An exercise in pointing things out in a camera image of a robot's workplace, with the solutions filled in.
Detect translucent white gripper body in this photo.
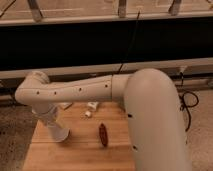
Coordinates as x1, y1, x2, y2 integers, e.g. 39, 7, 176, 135
32, 104, 58, 126

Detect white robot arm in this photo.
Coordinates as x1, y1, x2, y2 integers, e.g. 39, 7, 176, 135
15, 68, 192, 171

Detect small beige soap block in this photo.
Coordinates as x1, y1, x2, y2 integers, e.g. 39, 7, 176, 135
59, 103, 73, 110

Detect white tube with cap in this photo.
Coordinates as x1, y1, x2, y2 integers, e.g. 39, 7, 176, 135
85, 102, 99, 118

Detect wooden cutting board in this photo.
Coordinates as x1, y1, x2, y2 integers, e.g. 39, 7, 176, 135
23, 102, 135, 171

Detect dark red chili pepper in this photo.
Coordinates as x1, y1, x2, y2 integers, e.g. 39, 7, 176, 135
99, 123, 108, 147

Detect black hanging cable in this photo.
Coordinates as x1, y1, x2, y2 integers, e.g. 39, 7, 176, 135
116, 10, 141, 75

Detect black cables beside table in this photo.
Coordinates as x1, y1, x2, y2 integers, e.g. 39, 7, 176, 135
178, 71, 200, 133

